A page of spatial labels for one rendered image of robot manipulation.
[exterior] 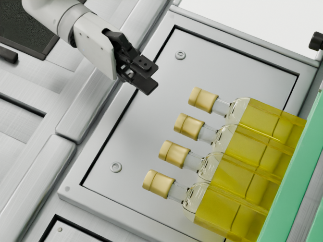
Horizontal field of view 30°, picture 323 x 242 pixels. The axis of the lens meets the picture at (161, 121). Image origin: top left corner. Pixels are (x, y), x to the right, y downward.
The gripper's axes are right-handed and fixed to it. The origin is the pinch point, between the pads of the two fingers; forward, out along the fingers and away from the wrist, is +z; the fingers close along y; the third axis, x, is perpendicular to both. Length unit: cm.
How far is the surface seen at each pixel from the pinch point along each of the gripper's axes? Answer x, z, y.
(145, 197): -13.7, 11.9, -12.1
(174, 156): -9.2, 14.5, 1.7
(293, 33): 34.3, 11.1, -12.8
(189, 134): -4.1, 13.4, 0.6
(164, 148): -9.2, 12.3, 2.0
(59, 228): -27.5, 3.3, -15.2
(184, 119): -3.0, 11.3, 1.8
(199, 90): 3.0, 9.6, 1.6
